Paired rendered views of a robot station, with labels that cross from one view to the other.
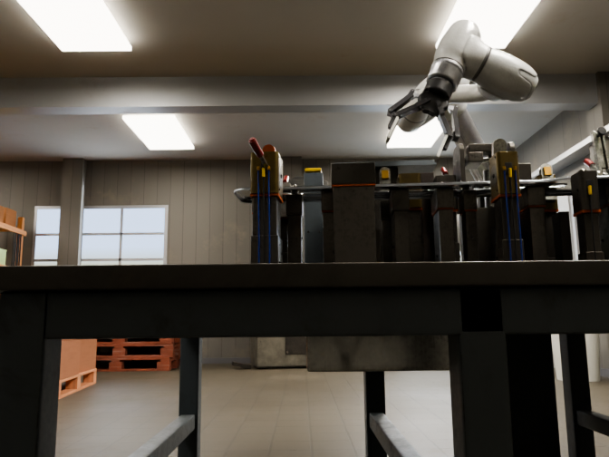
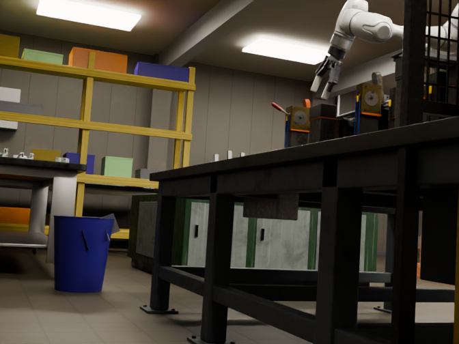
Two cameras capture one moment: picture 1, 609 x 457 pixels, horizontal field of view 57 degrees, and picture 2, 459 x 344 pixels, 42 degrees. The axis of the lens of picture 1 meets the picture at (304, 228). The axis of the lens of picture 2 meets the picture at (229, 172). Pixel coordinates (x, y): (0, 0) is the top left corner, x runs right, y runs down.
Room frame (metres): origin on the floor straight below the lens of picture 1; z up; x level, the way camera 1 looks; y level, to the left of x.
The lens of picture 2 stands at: (0.15, -2.49, 0.48)
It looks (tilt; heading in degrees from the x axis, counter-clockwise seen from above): 5 degrees up; 68
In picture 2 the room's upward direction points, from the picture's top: 4 degrees clockwise
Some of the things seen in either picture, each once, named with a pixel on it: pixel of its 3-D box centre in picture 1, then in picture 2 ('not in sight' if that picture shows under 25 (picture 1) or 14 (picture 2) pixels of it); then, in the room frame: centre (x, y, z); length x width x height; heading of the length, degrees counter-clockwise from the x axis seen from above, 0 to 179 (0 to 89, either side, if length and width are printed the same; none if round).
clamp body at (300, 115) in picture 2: (265, 219); (294, 143); (1.52, 0.10, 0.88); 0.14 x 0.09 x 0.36; 176
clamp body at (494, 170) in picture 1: (508, 218); (363, 129); (1.48, -0.54, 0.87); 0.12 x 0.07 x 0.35; 176
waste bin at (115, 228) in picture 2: not in sight; (85, 250); (0.72, 1.26, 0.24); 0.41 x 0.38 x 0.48; 178
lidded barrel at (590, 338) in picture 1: (575, 349); not in sight; (5.69, -2.67, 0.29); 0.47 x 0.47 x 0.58
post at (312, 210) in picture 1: (314, 233); not in sight; (2.04, -0.04, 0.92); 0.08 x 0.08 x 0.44; 86
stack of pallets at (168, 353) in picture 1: (130, 329); not in sight; (7.61, 2.34, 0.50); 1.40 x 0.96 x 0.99; 90
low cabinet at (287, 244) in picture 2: not in sight; (244, 238); (2.24, 2.30, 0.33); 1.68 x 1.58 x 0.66; 1
